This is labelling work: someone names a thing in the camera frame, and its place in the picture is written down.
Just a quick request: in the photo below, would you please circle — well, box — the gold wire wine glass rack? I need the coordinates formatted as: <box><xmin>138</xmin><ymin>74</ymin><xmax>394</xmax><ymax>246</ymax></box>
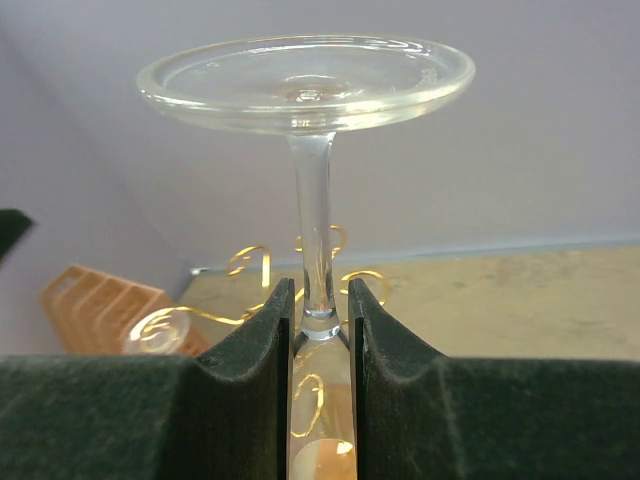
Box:
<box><xmin>132</xmin><ymin>223</ymin><xmax>394</xmax><ymax>436</ymax></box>

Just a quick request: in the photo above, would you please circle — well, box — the clear wine glass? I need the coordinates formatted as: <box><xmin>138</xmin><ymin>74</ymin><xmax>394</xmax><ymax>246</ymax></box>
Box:
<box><xmin>122</xmin><ymin>307</ymin><xmax>191</xmax><ymax>355</ymax></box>
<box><xmin>137</xmin><ymin>34</ymin><xmax>475</xmax><ymax>479</ymax></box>

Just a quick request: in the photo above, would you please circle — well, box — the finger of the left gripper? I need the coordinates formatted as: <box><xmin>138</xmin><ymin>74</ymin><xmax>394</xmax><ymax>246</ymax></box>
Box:
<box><xmin>0</xmin><ymin>208</ymin><xmax>35</xmax><ymax>260</ymax></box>

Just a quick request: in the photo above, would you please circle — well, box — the orange plastic file organizer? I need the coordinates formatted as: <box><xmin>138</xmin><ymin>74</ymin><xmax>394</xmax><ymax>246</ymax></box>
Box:
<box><xmin>40</xmin><ymin>265</ymin><xmax>207</xmax><ymax>355</ymax></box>

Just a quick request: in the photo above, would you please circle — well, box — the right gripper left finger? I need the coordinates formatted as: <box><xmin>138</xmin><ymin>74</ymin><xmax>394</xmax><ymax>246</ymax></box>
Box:
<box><xmin>1</xmin><ymin>279</ymin><xmax>294</xmax><ymax>479</ymax></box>

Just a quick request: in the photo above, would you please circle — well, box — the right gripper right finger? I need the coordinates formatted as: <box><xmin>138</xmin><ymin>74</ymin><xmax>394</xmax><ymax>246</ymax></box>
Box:
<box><xmin>348</xmin><ymin>279</ymin><xmax>639</xmax><ymax>479</ymax></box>

